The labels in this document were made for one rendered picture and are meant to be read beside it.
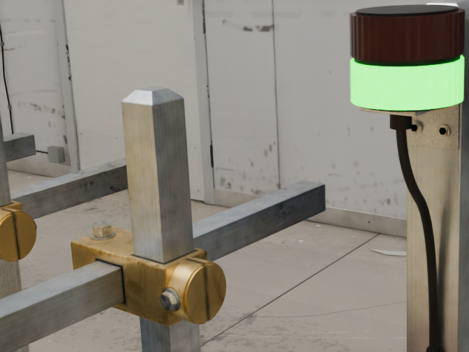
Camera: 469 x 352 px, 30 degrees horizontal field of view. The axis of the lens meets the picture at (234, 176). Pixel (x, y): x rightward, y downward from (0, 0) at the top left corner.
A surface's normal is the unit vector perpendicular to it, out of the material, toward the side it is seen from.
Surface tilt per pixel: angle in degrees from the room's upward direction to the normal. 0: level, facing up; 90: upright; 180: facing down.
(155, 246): 90
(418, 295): 90
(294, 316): 0
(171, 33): 90
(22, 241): 90
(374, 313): 0
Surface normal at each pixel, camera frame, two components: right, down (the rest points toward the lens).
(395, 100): -0.35, 0.26
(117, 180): 0.76, 0.14
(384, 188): -0.59, 0.24
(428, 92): 0.22, 0.25
